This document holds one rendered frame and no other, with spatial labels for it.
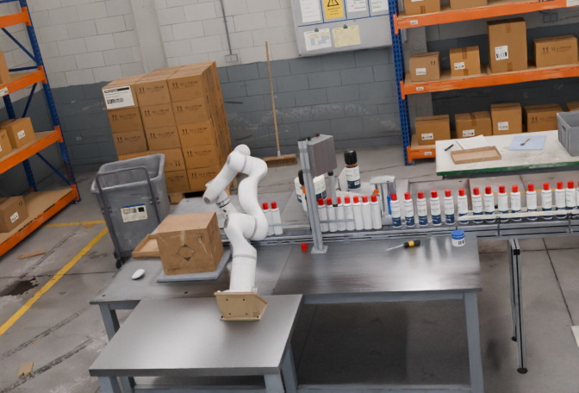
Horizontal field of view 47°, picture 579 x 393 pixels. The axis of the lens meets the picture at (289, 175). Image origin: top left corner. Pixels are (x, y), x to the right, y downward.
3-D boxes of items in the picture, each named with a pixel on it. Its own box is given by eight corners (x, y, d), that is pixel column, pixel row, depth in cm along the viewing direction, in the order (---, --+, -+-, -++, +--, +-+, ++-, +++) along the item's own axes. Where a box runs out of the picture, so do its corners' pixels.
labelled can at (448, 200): (455, 221, 384) (452, 188, 377) (455, 225, 379) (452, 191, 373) (445, 221, 385) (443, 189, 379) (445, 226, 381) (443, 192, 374)
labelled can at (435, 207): (441, 221, 386) (438, 189, 379) (441, 226, 381) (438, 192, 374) (432, 222, 387) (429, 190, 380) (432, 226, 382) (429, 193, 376)
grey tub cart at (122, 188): (120, 239, 676) (96, 148, 645) (182, 226, 681) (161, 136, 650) (109, 277, 593) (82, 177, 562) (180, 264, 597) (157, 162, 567)
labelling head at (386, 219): (399, 215, 404) (395, 175, 395) (398, 224, 392) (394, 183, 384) (376, 216, 407) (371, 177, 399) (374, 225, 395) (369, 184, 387)
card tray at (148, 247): (191, 237, 435) (190, 231, 434) (177, 255, 412) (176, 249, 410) (149, 240, 443) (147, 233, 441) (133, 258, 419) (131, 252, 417)
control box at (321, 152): (338, 167, 379) (333, 135, 373) (316, 177, 369) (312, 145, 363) (325, 165, 387) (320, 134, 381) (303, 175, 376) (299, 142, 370)
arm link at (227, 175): (230, 177, 379) (209, 208, 399) (244, 165, 391) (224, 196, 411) (218, 167, 380) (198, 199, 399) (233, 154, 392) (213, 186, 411)
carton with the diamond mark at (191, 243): (224, 252, 401) (215, 210, 392) (215, 271, 378) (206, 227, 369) (176, 257, 405) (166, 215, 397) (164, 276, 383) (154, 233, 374)
